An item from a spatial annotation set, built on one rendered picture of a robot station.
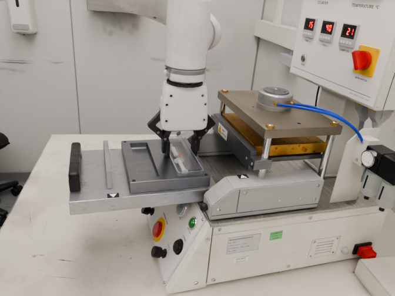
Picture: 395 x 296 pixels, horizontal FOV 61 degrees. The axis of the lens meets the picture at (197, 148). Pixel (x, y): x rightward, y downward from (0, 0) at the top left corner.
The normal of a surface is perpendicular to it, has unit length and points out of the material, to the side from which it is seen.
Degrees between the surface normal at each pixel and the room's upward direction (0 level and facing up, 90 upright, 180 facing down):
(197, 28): 90
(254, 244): 90
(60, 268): 0
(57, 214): 0
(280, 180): 0
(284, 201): 90
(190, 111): 90
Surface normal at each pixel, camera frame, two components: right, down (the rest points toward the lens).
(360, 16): -0.96, 0.05
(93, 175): 0.07, -0.90
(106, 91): 0.18, 0.43
